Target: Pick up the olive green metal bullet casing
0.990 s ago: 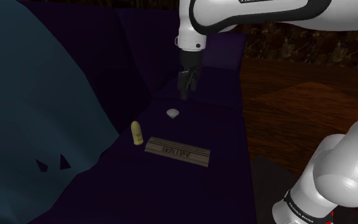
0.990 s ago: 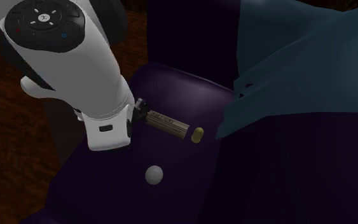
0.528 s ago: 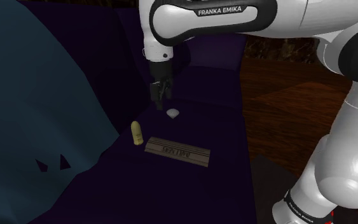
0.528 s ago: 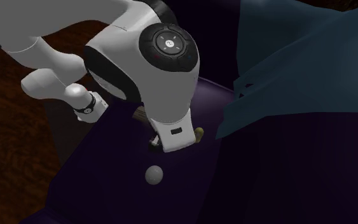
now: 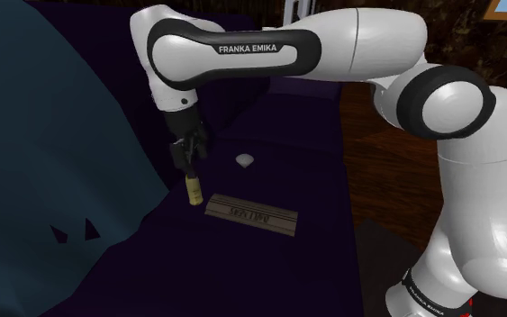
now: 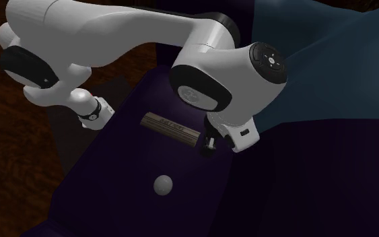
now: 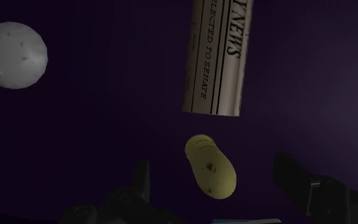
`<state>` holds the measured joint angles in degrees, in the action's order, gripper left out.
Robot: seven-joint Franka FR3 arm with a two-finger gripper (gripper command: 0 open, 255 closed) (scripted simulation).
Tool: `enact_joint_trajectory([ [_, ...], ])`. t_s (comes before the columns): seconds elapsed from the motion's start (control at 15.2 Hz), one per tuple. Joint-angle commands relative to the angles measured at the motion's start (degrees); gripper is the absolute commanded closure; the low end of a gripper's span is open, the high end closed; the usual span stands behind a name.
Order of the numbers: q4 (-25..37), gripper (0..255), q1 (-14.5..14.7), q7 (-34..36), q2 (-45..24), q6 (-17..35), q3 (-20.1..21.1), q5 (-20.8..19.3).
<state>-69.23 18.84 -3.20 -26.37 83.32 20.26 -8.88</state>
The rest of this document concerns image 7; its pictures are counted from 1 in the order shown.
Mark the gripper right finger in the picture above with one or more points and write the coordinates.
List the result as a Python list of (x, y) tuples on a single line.
[(324, 192)]

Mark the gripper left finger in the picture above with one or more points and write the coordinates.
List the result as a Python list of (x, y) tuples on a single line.
[(129, 201)]

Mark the yellow potato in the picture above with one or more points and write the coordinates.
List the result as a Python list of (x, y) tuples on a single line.
[(211, 169)]

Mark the rolled newspaper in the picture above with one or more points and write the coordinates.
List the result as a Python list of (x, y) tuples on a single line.
[(217, 59)]

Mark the white round lumpy ball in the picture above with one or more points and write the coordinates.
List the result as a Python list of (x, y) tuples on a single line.
[(12, 56)]

